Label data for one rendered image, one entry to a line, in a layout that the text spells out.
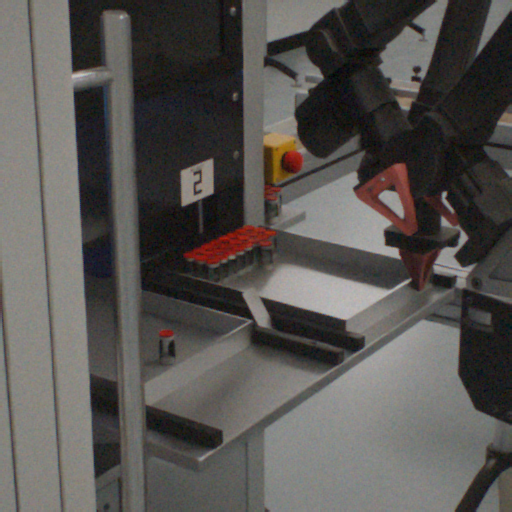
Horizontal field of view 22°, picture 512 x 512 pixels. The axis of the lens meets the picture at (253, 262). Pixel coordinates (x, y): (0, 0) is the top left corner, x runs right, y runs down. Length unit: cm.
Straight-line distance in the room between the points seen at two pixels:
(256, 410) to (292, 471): 162
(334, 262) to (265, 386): 47
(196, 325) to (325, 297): 22
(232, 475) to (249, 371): 66
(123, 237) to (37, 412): 16
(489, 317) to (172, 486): 83
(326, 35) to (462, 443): 206
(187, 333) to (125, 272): 80
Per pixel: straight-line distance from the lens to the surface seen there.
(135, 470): 124
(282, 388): 178
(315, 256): 223
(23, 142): 104
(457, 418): 362
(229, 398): 176
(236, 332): 187
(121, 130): 111
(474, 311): 168
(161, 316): 200
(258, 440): 251
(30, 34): 103
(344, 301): 205
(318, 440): 348
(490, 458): 318
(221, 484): 245
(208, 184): 219
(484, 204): 147
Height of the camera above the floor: 168
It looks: 21 degrees down
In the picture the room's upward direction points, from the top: straight up
